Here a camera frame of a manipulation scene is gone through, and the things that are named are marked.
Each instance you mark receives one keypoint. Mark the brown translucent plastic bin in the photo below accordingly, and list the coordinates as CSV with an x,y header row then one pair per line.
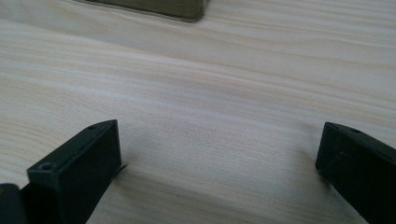
x,y
162,7

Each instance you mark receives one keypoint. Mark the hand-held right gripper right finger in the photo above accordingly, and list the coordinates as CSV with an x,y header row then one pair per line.
x,y
358,168

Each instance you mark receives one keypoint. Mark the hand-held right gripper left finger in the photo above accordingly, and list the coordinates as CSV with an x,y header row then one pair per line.
x,y
77,174

